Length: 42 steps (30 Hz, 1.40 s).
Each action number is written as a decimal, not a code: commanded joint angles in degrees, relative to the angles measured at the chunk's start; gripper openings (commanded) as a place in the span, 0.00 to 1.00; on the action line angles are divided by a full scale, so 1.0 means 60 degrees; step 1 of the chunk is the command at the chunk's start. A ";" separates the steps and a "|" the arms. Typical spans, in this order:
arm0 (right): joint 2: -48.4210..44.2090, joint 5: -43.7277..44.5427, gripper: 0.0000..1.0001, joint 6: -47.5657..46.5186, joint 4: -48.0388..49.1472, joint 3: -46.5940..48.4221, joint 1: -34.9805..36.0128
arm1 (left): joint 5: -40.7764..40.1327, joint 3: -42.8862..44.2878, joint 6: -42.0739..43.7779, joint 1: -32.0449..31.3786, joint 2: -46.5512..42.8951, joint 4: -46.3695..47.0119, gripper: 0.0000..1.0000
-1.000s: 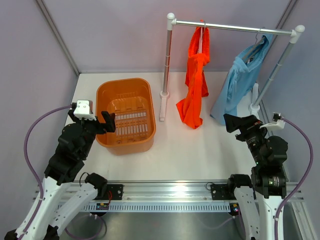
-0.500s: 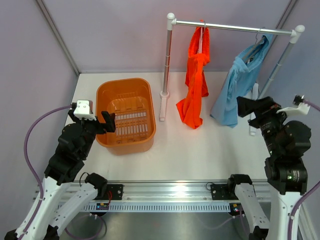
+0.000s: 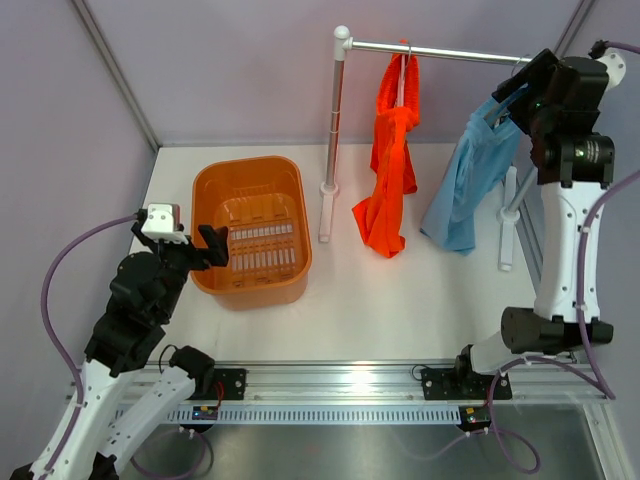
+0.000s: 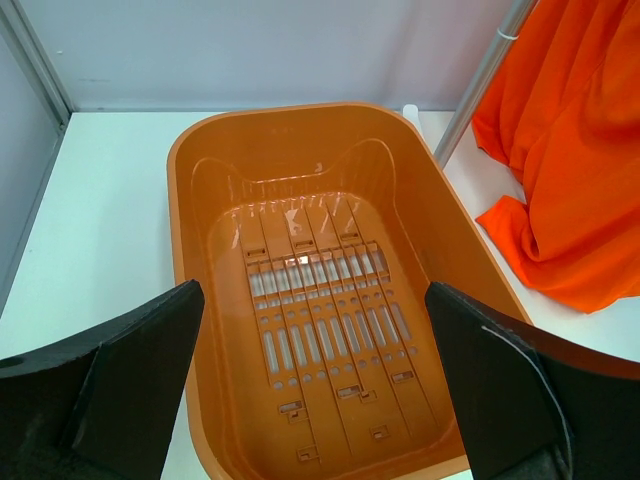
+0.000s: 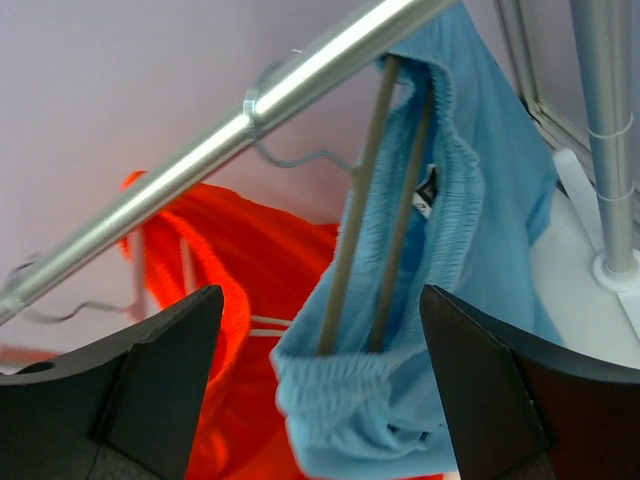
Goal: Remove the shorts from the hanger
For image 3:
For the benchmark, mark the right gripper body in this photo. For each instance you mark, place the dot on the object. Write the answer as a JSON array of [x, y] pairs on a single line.
[[532, 109]]

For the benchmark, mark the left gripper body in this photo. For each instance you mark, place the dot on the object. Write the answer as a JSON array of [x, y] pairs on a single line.
[[181, 257]]

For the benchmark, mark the grey hanger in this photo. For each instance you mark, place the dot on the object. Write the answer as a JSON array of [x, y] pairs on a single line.
[[493, 115]]

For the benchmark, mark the light blue shorts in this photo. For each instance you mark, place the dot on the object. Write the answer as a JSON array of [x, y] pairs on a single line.
[[480, 160]]

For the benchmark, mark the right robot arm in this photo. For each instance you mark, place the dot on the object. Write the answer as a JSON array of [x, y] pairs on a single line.
[[555, 102]]

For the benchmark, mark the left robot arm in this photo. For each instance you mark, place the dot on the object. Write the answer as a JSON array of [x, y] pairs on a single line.
[[89, 442]]

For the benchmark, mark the pink hanger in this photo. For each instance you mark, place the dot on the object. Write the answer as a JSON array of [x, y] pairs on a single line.
[[405, 61]]

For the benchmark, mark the orange shorts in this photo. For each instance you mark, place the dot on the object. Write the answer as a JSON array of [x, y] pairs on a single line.
[[379, 216]]

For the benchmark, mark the orange plastic basket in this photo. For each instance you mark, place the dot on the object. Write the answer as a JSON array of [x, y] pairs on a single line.
[[261, 202]]

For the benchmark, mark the white metal clothes rack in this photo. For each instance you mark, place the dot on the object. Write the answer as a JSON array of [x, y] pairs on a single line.
[[425, 50]]

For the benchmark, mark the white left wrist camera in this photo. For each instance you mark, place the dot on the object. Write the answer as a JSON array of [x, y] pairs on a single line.
[[162, 225]]

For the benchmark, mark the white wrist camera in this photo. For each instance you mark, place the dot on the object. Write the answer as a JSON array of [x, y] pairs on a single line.
[[611, 58], [162, 225]]

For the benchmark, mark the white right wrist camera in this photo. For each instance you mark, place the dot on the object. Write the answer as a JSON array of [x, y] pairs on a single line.
[[611, 58]]

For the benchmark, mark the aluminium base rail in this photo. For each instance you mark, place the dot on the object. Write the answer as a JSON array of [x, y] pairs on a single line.
[[399, 383]]

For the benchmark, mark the white slotted cable duct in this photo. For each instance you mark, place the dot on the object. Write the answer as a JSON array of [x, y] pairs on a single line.
[[315, 415]]

